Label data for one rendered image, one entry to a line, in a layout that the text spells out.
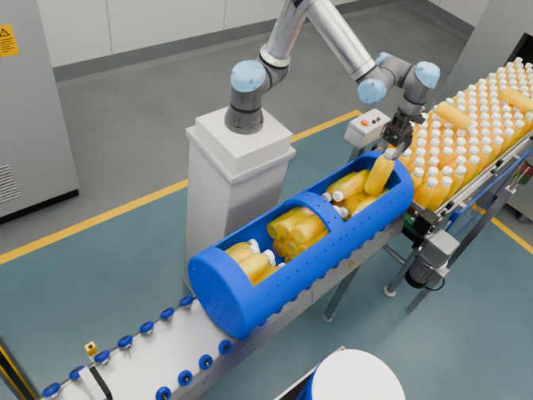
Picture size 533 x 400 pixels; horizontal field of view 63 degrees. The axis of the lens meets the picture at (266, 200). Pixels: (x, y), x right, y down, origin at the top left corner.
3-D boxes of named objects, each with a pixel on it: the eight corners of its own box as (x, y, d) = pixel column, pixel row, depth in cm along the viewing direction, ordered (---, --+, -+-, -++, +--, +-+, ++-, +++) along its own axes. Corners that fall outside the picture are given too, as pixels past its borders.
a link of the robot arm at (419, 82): (419, 55, 133) (446, 67, 130) (405, 86, 141) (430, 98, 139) (411, 65, 128) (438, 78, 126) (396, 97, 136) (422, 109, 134)
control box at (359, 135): (343, 137, 210) (349, 121, 202) (368, 124, 221) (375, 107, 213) (358, 149, 206) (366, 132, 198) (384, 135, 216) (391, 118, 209)
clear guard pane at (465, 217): (415, 271, 232) (458, 213, 196) (483, 207, 274) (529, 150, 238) (416, 272, 231) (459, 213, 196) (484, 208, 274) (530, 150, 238)
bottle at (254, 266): (230, 303, 128) (275, 270, 138) (226, 286, 124) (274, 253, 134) (216, 291, 133) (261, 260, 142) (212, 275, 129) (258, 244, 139)
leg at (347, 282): (320, 317, 257) (353, 255, 211) (327, 311, 260) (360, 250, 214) (327, 324, 254) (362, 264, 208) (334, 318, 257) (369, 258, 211)
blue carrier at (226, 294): (182, 281, 148) (193, 240, 125) (345, 178, 195) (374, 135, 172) (233, 350, 139) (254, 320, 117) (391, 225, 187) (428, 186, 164)
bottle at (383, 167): (361, 191, 168) (377, 155, 155) (366, 181, 173) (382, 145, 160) (378, 199, 167) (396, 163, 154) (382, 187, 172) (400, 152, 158)
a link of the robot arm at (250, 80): (222, 101, 159) (224, 67, 149) (244, 86, 167) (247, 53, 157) (249, 114, 155) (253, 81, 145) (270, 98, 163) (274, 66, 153)
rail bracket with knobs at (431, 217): (404, 226, 192) (415, 211, 184) (414, 218, 195) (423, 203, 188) (423, 240, 188) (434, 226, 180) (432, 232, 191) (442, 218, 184)
